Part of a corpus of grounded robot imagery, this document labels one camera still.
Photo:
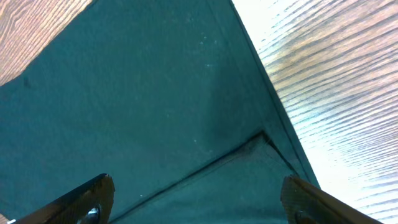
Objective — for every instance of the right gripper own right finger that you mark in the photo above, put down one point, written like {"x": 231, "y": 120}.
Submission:
{"x": 304, "y": 203}

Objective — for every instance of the black t-shirt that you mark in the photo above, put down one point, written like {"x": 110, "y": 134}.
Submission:
{"x": 170, "y": 99}

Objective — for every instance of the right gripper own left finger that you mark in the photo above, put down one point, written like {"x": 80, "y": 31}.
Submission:
{"x": 91, "y": 202}

